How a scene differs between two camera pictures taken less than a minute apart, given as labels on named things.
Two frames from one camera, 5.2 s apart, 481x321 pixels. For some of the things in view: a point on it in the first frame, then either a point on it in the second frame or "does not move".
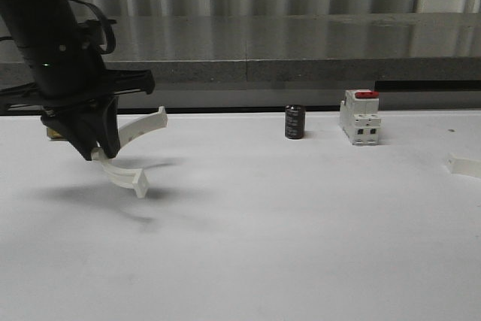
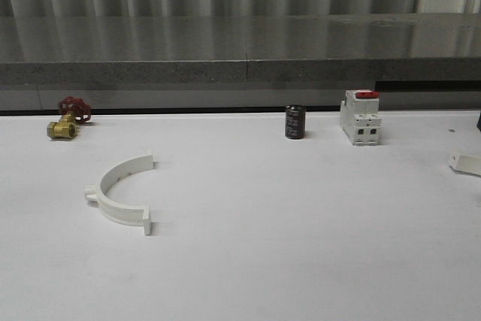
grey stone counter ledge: x=301 y=60 does not move
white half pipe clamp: x=128 y=128 to x=116 y=212
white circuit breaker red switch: x=359 y=116 does not move
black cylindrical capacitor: x=294 y=122 does not move
